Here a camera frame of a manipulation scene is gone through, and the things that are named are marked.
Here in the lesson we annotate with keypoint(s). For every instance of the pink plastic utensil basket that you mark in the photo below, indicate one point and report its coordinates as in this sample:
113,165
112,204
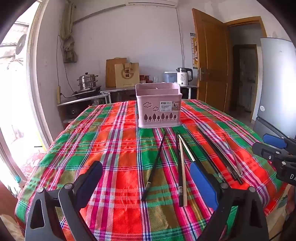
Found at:
150,115

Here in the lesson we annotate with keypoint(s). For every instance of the metal side table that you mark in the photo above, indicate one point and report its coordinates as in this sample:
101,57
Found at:
115,90

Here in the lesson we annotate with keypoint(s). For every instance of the white electric kettle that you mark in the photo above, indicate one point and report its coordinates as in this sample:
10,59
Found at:
183,78

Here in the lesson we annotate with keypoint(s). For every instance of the white wall pipe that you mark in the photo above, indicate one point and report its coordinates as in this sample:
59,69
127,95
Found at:
99,13

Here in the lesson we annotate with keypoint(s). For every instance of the wall calendar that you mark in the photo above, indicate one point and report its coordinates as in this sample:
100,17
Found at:
193,51

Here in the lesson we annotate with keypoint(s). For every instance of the beige tied curtain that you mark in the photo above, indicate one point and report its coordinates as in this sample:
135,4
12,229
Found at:
68,46

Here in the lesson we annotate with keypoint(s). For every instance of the clear plastic water jug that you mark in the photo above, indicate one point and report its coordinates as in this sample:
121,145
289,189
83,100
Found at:
170,77

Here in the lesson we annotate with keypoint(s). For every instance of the steel steamer pot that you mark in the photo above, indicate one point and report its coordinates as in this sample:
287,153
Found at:
87,81

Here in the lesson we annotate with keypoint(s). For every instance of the metal counter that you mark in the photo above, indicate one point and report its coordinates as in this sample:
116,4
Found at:
78,100

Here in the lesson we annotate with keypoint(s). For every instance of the red patterned floor mat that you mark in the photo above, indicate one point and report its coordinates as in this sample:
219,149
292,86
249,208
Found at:
32,164

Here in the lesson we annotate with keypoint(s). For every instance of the brown paper bag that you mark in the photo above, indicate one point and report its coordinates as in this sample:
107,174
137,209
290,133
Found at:
127,76

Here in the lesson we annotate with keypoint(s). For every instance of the outdoor air conditioner unit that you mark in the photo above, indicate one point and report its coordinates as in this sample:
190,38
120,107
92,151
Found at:
20,45

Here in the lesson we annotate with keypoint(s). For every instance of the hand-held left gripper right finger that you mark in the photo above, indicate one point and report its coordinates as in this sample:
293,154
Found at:
203,183

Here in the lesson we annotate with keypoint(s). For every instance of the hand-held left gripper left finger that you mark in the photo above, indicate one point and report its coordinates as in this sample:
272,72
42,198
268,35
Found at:
91,178

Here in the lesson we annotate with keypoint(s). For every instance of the metal chopstick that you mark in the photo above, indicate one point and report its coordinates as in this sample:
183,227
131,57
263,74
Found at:
236,160
232,157

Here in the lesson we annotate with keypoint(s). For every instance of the wooden door frame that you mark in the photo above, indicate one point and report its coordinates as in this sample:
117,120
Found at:
245,22

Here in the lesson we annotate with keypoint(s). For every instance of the drinking glass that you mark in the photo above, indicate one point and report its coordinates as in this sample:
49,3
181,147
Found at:
155,79

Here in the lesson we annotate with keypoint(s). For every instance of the plaid tablecloth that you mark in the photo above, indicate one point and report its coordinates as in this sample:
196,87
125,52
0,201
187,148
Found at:
115,143

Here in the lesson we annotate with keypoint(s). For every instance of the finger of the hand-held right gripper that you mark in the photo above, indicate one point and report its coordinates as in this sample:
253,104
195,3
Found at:
274,141
266,150

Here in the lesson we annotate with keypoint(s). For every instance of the white air conditioner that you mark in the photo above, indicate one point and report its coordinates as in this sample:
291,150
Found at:
151,2

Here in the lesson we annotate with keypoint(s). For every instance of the white window frame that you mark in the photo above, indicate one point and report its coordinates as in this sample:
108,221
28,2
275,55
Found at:
34,69

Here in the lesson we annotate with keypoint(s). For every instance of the person's right hand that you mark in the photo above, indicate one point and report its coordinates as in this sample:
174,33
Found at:
291,201

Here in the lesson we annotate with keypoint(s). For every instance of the beige wooden chopstick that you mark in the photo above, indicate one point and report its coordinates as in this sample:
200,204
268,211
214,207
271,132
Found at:
187,149
183,176

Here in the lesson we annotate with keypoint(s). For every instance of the grey refrigerator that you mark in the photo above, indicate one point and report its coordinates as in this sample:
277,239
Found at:
275,81

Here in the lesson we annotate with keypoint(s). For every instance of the black cooktop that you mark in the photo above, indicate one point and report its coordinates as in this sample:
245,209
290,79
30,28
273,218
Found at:
85,92

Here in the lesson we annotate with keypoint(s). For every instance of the wooden door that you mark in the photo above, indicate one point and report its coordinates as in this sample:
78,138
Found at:
212,58

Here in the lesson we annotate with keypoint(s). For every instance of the red jar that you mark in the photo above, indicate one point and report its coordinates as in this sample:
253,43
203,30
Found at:
142,79
148,79

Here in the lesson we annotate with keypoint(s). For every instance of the beige power strip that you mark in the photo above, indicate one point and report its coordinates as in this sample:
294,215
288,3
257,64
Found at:
58,95

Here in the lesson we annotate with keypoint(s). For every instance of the black chopstick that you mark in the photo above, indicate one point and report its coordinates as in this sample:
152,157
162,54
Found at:
157,160
215,153
193,151
220,153
179,171

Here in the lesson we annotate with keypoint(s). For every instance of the dark interior door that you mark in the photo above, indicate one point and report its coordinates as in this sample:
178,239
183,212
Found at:
245,76

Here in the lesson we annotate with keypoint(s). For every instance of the wooden cutting board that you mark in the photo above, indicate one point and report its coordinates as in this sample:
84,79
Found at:
110,71

